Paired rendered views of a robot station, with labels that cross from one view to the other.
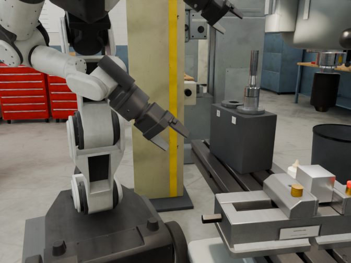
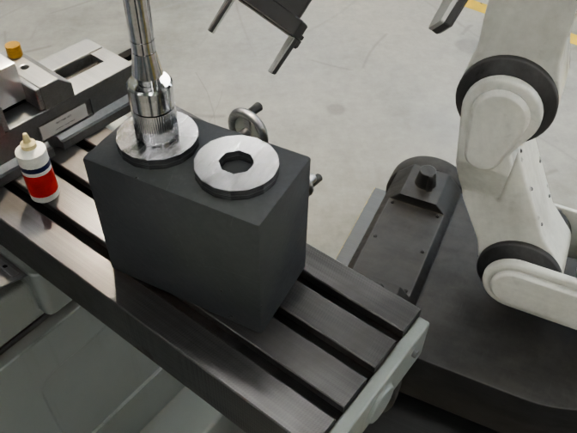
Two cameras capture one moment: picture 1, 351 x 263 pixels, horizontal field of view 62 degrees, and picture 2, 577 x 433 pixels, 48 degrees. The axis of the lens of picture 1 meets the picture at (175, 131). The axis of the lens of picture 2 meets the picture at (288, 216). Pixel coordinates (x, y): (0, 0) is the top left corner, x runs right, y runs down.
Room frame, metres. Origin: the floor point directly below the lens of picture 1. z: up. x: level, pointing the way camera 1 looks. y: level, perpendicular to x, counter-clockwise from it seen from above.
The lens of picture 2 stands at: (1.45, -0.52, 1.57)
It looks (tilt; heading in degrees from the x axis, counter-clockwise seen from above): 46 degrees down; 137
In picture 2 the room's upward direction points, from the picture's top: 1 degrees clockwise
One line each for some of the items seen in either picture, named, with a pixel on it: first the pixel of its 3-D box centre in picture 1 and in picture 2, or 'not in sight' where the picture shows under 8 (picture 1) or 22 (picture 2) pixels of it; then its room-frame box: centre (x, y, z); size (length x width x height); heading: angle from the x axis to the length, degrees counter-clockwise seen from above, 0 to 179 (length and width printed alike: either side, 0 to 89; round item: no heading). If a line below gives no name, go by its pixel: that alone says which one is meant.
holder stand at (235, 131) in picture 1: (240, 133); (203, 212); (0.98, -0.22, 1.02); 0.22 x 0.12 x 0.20; 21
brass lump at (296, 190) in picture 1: (296, 190); (14, 50); (0.53, -0.24, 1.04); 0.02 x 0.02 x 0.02
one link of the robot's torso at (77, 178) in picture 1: (96, 190); (550, 259); (1.20, 0.36, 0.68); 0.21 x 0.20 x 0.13; 23
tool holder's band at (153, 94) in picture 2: (252, 88); (149, 85); (0.93, -0.24, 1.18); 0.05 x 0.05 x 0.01
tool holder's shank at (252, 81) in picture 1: (253, 69); (141, 32); (0.93, -0.24, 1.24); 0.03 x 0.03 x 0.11
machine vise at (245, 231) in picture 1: (297, 207); (21, 104); (0.57, -0.27, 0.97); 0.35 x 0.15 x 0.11; 98
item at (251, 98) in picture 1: (251, 98); (154, 112); (0.93, -0.24, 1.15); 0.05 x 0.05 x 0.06
